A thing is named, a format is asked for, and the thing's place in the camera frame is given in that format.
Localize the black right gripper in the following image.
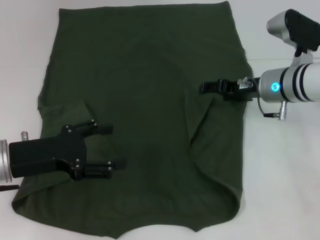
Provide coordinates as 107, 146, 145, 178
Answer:
199, 78, 261, 102

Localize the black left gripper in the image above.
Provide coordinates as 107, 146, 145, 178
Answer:
8, 119, 128, 181

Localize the dark green shirt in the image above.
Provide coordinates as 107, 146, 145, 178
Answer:
11, 1, 254, 240

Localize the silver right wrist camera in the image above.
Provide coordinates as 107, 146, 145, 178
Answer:
266, 9, 320, 67

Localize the right gripper cable with plugs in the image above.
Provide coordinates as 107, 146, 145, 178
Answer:
236, 76, 287, 122

